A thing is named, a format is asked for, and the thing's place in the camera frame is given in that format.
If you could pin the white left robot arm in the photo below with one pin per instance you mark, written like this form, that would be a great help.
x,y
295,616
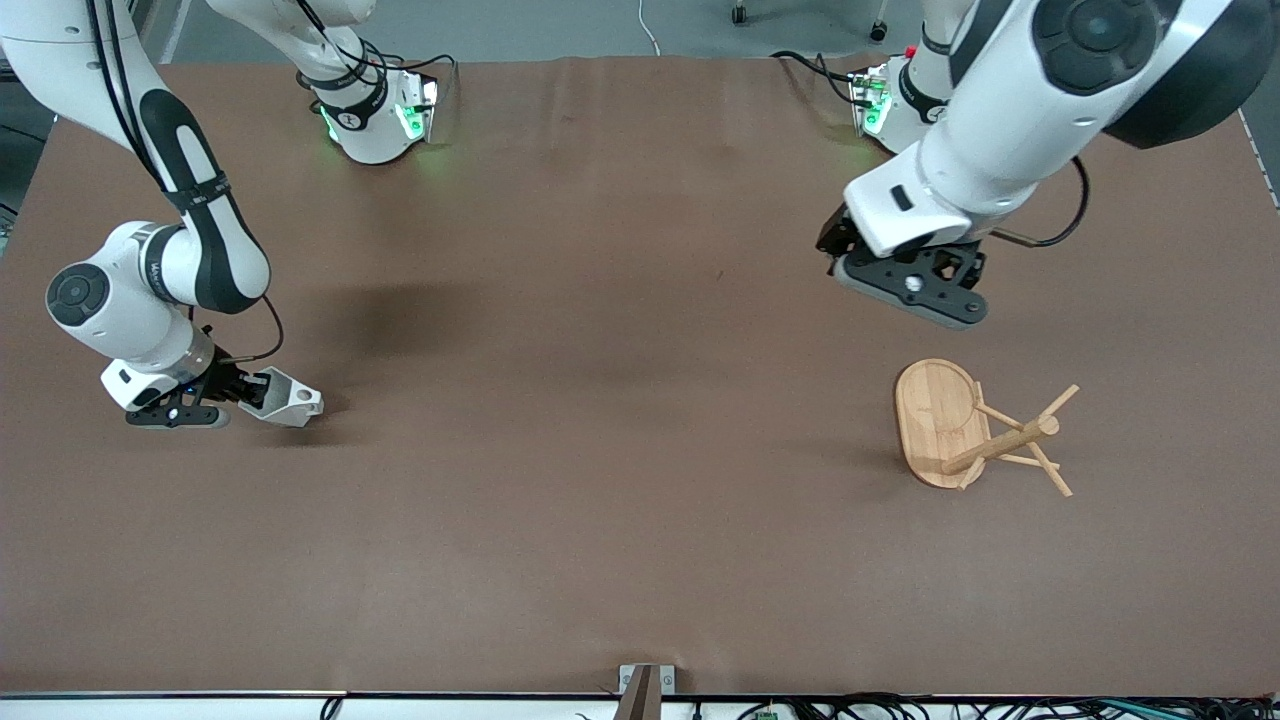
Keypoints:
x,y
1000,130

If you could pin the white faceted cup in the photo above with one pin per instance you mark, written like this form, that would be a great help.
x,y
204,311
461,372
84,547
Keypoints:
x,y
295,400

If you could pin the dark camera mount pole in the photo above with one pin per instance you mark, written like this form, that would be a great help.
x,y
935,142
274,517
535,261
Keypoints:
x,y
640,700

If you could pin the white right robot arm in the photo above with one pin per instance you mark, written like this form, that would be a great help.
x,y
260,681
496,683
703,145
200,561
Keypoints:
x,y
130,320

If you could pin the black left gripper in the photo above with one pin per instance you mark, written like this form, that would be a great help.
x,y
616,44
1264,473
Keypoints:
x,y
832,236

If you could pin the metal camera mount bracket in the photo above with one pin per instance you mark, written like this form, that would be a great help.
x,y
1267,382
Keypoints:
x,y
628,680

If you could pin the brown table cover sheet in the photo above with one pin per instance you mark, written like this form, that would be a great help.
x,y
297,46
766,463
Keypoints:
x,y
600,450

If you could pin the wooden cup rack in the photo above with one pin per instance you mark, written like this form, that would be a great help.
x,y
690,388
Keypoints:
x,y
935,415

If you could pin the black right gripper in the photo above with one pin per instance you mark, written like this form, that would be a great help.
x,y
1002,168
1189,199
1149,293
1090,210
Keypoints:
x,y
222,381

